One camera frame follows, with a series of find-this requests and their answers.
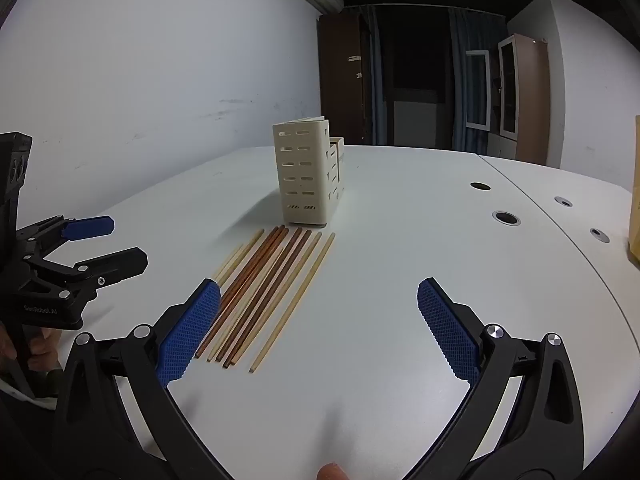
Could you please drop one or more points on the blue curtain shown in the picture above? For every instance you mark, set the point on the blue curtain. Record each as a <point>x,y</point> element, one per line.
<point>377,75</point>
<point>457,85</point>

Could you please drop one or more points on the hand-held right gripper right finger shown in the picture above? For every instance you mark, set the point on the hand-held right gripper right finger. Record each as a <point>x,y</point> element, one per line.
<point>445,330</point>

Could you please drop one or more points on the person's right hand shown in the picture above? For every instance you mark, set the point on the person's right hand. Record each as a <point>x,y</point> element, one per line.
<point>331,474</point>

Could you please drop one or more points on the cream plastic utensil holder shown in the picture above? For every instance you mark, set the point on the cream plastic utensil holder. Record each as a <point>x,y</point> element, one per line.
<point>300,175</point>

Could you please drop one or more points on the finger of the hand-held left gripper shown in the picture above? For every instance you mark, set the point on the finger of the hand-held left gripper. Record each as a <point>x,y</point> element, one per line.
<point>120,262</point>
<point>90,227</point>

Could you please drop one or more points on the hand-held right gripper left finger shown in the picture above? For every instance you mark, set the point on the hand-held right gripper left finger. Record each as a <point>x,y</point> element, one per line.
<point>190,330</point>

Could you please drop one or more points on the bunch of wooden chopsticks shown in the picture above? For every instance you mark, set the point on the bunch of wooden chopsticks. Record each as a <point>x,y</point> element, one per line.
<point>255,285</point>

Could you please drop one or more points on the dark brown wooden wardrobe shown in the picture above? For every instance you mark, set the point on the dark brown wooden wardrobe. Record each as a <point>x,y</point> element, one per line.
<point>342,75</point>

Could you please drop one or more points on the person's left hand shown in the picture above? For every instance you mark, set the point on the person's left hand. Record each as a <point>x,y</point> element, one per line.
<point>44,350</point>

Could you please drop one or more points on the brown glass-door cabinet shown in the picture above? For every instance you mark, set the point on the brown glass-door cabinet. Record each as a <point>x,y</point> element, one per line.
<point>530,100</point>

